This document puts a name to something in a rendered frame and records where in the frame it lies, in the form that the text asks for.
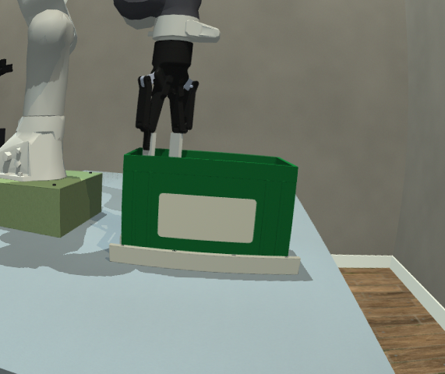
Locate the green crate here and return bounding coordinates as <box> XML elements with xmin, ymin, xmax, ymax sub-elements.
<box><xmin>122</xmin><ymin>148</ymin><xmax>298</xmax><ymax>256</ymax></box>

